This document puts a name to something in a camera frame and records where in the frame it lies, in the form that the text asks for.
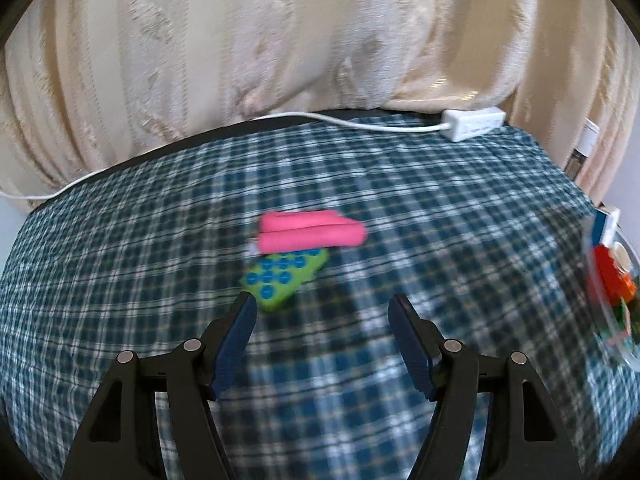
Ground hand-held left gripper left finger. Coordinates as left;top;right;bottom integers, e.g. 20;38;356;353
62;291;259;480

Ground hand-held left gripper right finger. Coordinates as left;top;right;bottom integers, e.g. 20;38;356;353
387;294;583;480

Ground green calculator blue buttons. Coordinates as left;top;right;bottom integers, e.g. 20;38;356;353
238;247;331;314

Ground pink cloth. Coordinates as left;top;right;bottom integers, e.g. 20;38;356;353
249;211;368;256

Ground clear plastic bowl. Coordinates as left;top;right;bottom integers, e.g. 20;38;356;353
582;210;640;374

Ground plaid tablecloth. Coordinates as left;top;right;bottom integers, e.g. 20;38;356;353
0;112;640;480

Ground red item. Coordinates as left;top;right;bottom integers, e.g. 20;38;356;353
592;245;626;307

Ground white power strip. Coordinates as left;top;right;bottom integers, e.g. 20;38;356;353
441;107;507;142

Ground cream patterned curtain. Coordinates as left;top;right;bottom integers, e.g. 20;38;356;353
0;0;637;212
575;35;640;206

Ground white power cable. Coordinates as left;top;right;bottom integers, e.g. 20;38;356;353
0;111;451;202

